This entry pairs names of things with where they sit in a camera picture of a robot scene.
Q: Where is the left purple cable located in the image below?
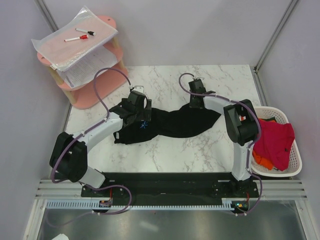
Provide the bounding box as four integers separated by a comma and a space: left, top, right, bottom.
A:
44, 67, 133, 228

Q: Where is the aluminium frame rail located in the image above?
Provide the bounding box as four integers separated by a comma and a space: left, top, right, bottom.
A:
35, 179, 307, 200

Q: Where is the white plastic laundry basket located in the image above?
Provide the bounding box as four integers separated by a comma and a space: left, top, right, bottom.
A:
251, 106, 302, 178

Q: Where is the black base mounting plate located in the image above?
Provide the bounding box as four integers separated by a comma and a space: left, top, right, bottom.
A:
81, 172, 259, 207

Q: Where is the orange t shirt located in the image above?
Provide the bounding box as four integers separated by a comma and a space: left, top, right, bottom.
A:
252, 150, 274, 170

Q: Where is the plastic sleeve with pink paper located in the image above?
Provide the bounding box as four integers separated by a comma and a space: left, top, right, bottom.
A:
31, 6, 118, 72

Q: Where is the magenta t shirt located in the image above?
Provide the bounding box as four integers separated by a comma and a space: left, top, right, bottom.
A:
253, 120, 295, 171

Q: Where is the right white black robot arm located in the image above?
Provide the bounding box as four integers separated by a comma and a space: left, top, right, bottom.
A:
188, 78, 261, 197

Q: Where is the white slotted cable duct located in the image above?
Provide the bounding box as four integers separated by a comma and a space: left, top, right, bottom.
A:
45, 199, 247, 211

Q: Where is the black t shirt blue logo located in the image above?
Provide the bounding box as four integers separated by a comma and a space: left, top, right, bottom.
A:
113, 104, 221, 145

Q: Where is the red cap whiteboard marker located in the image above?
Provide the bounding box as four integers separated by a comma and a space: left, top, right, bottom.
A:
64, 34, 89, 42

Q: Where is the white paper scrap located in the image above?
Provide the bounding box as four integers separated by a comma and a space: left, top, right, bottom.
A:
51, 233, 69, 240

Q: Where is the black cap whiteboard marker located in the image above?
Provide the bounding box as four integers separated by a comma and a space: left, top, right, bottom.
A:
75, 28, 96, 36

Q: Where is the printed paper stack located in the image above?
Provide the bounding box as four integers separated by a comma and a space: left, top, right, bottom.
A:
57, 46, 117, 89

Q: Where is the dark green t shirt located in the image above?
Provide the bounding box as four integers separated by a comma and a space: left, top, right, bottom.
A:
260, 117, 277, 123

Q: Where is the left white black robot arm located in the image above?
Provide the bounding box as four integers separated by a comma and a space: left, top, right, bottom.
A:
49, 90, 152, 197

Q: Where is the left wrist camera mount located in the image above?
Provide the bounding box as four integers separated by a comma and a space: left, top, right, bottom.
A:
131, 85, 144, 94

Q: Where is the pink three tier shelf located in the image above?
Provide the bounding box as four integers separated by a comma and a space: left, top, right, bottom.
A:
37, 15, 128, 109

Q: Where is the purple pen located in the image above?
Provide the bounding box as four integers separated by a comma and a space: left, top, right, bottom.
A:
65, 76, 74, 88

